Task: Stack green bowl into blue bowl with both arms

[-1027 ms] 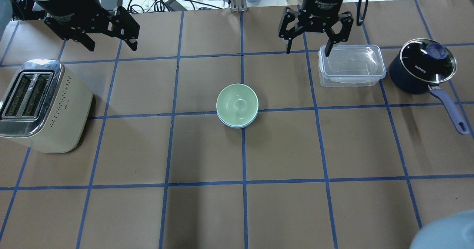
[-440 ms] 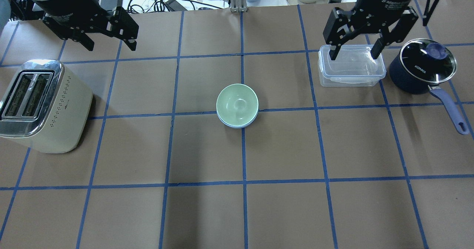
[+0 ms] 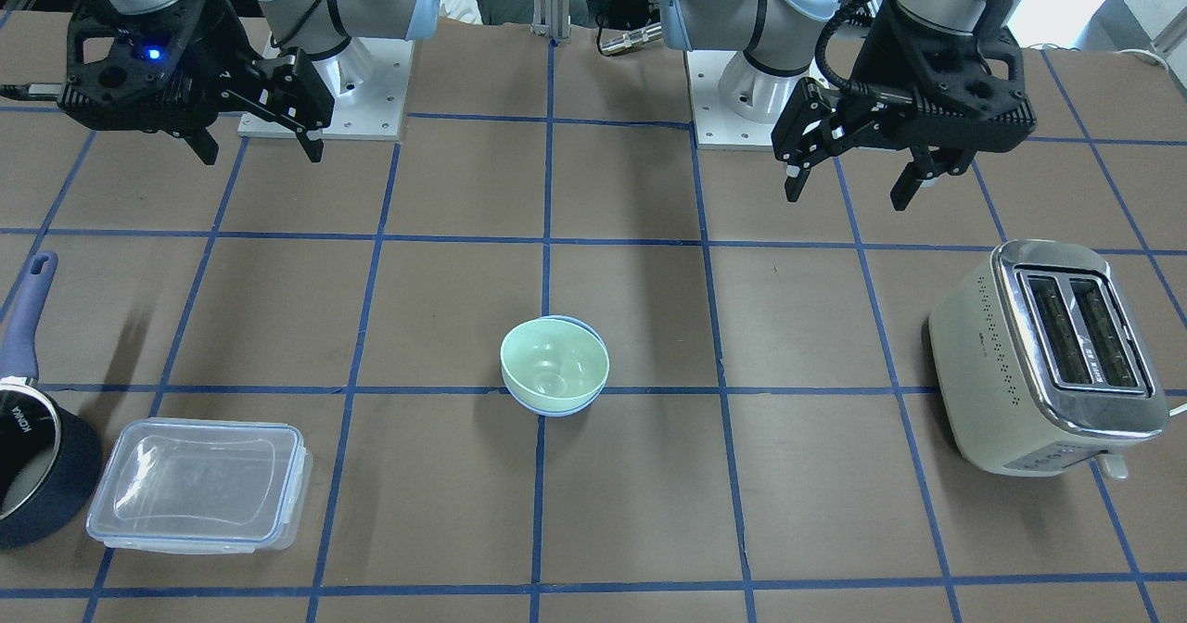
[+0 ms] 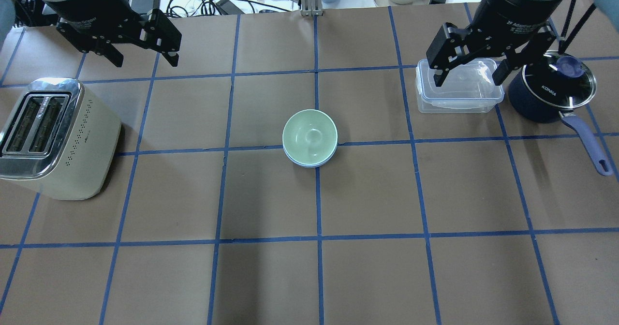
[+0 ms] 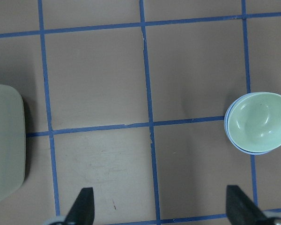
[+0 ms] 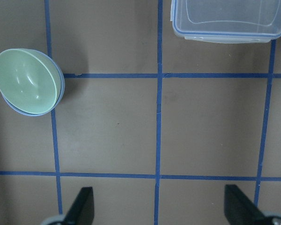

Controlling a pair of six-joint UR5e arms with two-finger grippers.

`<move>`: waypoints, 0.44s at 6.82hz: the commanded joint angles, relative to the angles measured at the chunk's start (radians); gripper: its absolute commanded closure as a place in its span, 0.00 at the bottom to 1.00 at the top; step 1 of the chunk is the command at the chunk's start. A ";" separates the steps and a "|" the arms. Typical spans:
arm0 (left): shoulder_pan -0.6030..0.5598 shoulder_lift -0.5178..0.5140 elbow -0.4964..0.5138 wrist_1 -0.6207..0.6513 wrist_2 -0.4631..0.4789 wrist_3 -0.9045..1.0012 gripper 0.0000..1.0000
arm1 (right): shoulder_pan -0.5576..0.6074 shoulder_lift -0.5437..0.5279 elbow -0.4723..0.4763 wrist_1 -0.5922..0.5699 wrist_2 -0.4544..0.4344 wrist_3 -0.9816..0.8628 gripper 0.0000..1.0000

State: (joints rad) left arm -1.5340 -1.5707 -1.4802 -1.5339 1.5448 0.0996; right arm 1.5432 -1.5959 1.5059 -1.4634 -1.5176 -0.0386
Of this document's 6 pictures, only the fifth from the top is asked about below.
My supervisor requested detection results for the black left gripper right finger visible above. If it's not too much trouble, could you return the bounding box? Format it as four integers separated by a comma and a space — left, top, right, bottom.
226, 185, 281, 225

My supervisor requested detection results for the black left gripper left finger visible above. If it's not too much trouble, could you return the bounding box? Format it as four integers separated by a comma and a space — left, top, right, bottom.
63, 187, 95, 225

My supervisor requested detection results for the green bowl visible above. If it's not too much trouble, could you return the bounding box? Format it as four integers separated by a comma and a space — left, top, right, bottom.
229, 92, 281, 152

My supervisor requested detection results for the blue bowl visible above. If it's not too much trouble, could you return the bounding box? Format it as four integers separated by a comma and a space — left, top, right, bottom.
224, 92, 271, 155

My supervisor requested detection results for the cream silver toaster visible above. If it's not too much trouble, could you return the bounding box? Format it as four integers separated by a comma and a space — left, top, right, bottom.
0, 84, 26, 202

